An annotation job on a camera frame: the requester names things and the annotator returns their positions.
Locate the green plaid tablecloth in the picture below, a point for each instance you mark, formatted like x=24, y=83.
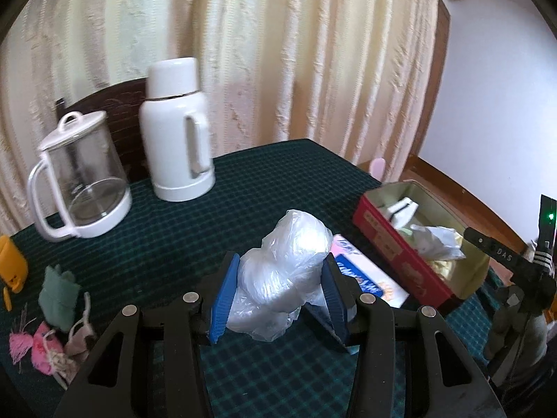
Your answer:
x=174, y=244

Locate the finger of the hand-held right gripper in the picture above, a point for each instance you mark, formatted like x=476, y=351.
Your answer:
x=496, y=250

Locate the small pink chair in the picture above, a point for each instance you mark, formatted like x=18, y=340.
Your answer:
x=377, y=169

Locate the orange speaker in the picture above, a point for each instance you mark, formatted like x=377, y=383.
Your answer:
x=11, y=261

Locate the clear plastic bag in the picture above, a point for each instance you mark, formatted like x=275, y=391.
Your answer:
x=278, y=270

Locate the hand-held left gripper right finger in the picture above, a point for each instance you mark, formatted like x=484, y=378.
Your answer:
x=335, y=300

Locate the person's right hand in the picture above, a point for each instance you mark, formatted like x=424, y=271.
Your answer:
x=515, y=322

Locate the pale pink face mask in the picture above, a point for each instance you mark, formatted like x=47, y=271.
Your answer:
x=78, y=339

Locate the white thermos jug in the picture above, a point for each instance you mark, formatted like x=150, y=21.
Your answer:
x=169, y=139

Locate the cream curtain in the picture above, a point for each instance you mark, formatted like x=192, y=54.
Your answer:
x=261, y=52

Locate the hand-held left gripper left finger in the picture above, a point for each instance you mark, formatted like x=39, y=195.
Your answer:
x=224, y=300

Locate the blue white tissue pack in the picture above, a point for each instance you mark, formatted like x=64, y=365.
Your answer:
x=370, y=283

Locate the red tin box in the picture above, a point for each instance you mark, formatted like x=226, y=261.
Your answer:
x=391, y=244

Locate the teal cloth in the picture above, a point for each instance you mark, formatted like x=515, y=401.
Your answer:
x=58, y=296

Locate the pale yellow towel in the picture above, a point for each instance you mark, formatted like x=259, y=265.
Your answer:
x=444, y=268

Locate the dark wooden chair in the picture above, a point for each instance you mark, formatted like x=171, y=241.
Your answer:
x=126, y=104

